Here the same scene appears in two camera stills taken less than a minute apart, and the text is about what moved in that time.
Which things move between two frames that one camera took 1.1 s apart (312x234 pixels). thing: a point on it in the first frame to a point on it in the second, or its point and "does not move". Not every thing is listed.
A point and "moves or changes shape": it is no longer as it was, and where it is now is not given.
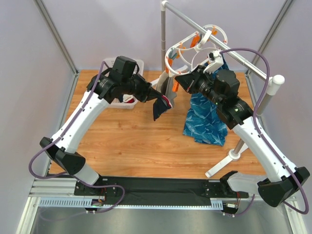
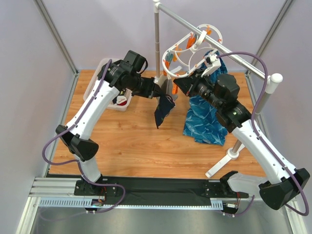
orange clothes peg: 175,86 moves or changes shape
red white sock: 128,98 to 121,100
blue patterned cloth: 204,123 does not move
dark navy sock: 160,106 moves or changes shape
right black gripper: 189,81 does not move
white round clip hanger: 191,51 does not move
